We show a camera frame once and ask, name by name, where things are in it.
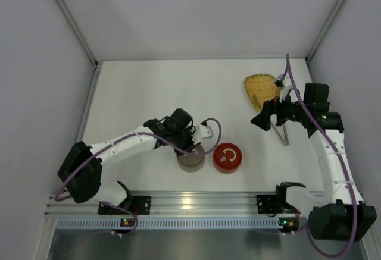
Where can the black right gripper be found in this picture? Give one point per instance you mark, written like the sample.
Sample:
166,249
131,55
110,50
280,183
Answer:
270,111

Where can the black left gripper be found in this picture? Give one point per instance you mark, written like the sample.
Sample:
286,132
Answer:
187,144

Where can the grey round lid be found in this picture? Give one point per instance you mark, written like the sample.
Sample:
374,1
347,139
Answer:
196,155

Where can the red round lid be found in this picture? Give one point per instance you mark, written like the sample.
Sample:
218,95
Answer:
227,155

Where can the red-based metal lunch tin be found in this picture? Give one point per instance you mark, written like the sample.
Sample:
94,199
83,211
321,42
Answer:
227,167

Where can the grey tin with orange food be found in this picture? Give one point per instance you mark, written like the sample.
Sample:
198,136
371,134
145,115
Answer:
191,166

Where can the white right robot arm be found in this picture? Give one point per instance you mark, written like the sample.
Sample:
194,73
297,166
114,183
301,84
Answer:
341,213

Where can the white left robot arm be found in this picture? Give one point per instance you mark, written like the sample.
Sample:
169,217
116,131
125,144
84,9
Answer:
82,170

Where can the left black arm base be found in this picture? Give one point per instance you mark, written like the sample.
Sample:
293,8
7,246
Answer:
138,205

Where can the woven bamboo tray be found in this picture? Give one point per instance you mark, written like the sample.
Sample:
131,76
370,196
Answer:
260,88

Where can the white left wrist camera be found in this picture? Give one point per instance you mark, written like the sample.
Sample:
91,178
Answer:
202,132

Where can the aluminium mounting rail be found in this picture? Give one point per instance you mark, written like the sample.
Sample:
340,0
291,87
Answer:
171,204

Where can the slotted grey cable duct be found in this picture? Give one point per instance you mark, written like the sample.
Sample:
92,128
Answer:
171,223

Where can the right aluminium frame post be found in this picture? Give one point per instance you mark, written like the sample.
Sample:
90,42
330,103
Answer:
328,23

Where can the aluminium frame post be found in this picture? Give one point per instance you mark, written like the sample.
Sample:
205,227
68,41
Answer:
328,23
75,29

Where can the left aluminium frame post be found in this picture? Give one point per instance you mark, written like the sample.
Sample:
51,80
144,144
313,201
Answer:
75,29

